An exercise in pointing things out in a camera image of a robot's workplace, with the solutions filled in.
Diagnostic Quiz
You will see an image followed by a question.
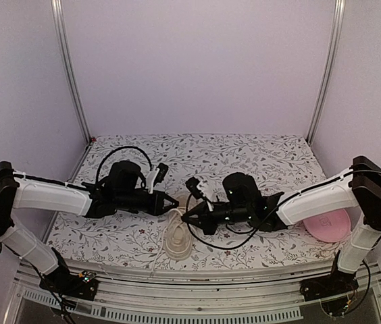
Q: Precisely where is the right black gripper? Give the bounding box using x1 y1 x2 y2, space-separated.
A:
180 202 251 237

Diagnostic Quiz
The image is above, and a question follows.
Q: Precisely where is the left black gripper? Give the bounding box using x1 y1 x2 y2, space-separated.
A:
116 190 179 216

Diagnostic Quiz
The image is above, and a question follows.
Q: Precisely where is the cream white sneaker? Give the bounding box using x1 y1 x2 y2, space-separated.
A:
150 192 193 277

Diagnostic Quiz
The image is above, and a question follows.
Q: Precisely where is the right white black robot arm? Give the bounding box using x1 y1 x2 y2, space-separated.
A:
181 156 381 294

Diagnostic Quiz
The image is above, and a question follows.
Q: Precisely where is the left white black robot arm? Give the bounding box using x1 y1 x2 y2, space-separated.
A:
0 161 178 293

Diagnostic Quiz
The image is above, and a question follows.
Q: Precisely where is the floral patterned table mat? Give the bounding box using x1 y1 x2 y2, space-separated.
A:
47 134 343 271

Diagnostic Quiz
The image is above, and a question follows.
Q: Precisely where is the pink round plate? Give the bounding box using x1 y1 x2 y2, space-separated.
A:
303 209 351 243

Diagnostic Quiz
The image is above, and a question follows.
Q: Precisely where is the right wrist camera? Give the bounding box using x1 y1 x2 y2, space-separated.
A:
185 177 215 212

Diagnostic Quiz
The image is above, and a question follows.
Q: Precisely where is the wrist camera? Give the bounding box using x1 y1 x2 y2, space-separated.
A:
146 163 169 194
185 177 215 212

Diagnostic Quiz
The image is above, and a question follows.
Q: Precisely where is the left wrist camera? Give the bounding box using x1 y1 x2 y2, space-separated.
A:
146 163 169 194

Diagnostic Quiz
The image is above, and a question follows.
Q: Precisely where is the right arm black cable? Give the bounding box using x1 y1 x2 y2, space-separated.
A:
185 194 284 251

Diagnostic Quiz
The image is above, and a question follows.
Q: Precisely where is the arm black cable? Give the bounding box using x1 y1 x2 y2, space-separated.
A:
95 146 153 190
185 194 284 251

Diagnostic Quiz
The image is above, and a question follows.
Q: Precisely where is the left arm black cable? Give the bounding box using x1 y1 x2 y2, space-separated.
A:
95 146 153 190

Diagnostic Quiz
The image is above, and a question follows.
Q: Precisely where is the aluminium front rail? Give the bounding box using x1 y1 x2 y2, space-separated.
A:
3 259 381 324

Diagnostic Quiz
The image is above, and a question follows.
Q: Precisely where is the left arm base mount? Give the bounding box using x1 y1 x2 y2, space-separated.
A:
39 248 99 301

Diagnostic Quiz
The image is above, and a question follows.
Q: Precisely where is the right aluminium frame post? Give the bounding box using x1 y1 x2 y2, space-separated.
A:
306 0 346 146

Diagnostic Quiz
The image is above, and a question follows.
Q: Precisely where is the aluminium frame post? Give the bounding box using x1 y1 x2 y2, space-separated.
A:
306 0 346 146
51 0 92 144

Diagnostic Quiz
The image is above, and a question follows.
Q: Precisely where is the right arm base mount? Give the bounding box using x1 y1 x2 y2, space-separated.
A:
299 267 359 301

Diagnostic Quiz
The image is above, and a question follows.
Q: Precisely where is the left aluminium frame post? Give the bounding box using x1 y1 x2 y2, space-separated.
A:
51 0 92 144

